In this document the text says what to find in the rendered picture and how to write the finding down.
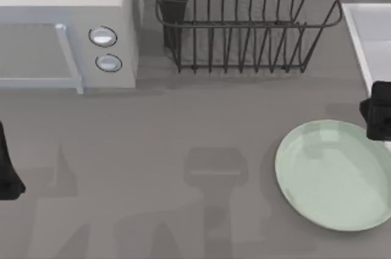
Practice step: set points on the white sink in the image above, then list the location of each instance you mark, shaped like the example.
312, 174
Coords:
366, 27

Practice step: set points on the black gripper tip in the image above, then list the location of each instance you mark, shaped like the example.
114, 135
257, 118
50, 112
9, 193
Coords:
7, 173

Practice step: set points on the small silver microwave knob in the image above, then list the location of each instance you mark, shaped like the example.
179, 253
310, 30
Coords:
108, 63

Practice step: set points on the pale green plate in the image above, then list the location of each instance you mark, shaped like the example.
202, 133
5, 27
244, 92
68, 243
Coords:
330, 179

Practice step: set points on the large silver microwave knob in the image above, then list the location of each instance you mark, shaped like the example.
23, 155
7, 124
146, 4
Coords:
103, 36

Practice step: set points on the glass microwave door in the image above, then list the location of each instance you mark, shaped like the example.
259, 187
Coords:
30, 51

